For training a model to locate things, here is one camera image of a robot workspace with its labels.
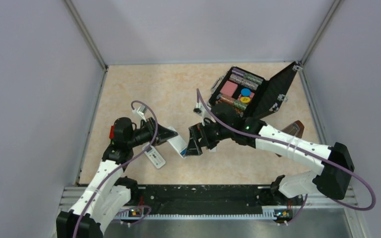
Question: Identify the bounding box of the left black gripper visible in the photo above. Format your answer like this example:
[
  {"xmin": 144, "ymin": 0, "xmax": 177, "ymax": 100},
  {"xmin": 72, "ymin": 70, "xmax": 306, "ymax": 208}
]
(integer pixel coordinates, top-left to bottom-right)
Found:
[{"xmin": 127, "ymin": 117, "xmax": 178, "ymax": 147}]

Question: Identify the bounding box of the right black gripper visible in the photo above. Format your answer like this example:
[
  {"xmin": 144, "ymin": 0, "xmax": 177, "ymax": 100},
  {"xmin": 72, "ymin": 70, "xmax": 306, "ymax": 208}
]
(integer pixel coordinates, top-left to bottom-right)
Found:
[{"xmin": 186, "ymin": 119, "xmax": 233, "ymax": 157}]

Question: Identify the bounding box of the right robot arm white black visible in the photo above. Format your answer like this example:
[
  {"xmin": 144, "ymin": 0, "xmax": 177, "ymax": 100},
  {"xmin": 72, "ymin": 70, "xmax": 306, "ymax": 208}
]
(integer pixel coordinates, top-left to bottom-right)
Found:
[{"xmin": 185, "ymin": 113, "xmax": 354, "ymax": 204}]

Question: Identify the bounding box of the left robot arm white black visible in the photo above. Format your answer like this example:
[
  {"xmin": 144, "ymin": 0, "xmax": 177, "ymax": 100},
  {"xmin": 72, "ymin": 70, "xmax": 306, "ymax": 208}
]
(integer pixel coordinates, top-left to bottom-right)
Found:
[{"xmin": 56, "ymin": 117, "xmax": 178, "ymax": 238}]

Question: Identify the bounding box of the white remote control with screen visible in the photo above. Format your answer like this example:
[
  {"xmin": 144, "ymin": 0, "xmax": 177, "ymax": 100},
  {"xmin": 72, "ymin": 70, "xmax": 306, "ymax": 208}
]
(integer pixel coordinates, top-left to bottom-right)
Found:
[{"xmin": 142, "ymin": 145, "xmax": 166, "ymax": 169}]

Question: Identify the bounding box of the orange black chip row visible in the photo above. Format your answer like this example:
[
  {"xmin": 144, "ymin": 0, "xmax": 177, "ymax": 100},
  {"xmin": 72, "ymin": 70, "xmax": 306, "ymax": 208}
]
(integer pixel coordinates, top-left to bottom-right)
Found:
[{"xmin": 216, "ymin": 93, "xmax": 244, "ymax": 117}]

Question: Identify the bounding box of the green chip stack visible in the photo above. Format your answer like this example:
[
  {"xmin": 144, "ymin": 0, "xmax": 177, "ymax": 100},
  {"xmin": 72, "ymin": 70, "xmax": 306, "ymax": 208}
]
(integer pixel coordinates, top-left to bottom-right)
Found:
[{"xmin": 232, "ymin": 100, "xmax": 247, "ymax": 111}]

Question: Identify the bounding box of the pink card deck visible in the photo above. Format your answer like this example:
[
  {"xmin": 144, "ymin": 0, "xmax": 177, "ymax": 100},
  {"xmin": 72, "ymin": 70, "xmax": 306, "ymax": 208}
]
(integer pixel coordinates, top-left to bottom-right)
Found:
[{"xmin": 220, "ymin": 80, "xmax": 238, "ymax": 97}]

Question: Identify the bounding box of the yellow dealer chip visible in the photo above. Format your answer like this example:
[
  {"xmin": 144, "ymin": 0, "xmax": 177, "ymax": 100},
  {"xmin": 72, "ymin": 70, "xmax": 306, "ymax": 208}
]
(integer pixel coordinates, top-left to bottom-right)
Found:
[{"xmin": 240, "ymin": 97, "xmax": 251, "ymax": 104}]

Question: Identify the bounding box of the blue dealer chip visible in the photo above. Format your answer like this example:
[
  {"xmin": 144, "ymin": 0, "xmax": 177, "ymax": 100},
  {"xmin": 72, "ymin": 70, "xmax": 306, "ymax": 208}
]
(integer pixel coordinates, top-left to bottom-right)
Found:
[{"xmin": 241, "ymin": 88, "xmax": 252, "ymax": 97}]

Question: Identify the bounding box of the black poker chip case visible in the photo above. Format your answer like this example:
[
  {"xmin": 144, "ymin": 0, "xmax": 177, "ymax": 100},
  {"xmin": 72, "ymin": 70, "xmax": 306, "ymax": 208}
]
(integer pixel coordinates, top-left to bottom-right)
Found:
[{"xmin": 207, "ymin": 61, "xmax": 301, "ymax": 119}]

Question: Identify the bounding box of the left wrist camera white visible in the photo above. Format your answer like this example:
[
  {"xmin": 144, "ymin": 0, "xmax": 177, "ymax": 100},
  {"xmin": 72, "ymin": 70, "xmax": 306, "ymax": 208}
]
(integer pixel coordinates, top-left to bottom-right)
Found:
[{"xmin": 132, "ymin": 105, "xmax": 147, "ymax": 120}]

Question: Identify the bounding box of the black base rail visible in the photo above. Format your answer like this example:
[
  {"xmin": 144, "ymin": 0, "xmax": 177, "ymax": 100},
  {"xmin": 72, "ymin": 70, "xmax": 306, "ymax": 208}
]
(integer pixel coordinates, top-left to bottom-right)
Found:
[{"xmin": 126, "ymin": 184, "xmax": 304, "ymax": 217}]

